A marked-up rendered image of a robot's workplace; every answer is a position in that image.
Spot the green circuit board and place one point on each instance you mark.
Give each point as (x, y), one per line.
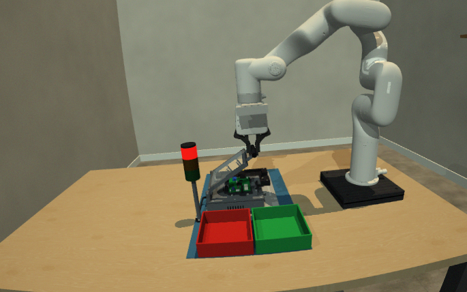
(235, 184)

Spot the red bin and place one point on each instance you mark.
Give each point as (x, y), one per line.
(218, 228)

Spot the green bin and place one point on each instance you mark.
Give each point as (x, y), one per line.
(277, 223)

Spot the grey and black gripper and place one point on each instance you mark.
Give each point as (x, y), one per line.
(248, 125)

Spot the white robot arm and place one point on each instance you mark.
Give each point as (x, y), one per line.
(369, 112)

